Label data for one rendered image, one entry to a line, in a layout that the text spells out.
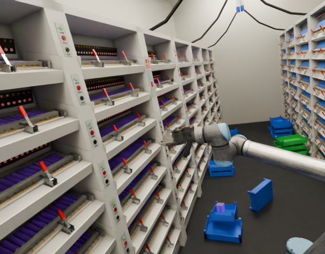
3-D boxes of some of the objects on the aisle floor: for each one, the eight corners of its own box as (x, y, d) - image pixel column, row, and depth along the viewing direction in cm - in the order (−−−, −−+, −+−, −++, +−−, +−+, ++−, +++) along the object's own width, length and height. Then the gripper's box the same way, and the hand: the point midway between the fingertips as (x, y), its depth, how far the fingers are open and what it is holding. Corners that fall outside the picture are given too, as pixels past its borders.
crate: (242, 225, 183) (241, 217, 181) (242, 243, 165) (240, 235, 163) (208, 222, 195) (207, 215, 193) (204, 238, 177) (203, 231, 175)
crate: (216, 208, 211) (215, 200, 212) (237, 210, 203) (236, 201, 203) (210, 220, 184) (209, 211, 184) (234, 221, 175) (233, 212, 176)
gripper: (195, 123, 111) (160, 129, 120) (191, 129, 102) (152, 134, 110) (199, 138, 113) (164, 142, 122) (194, 145, 103) (156, 149, 112)
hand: (162, 143), depth 116 cm, fingers open, 3 cm apart
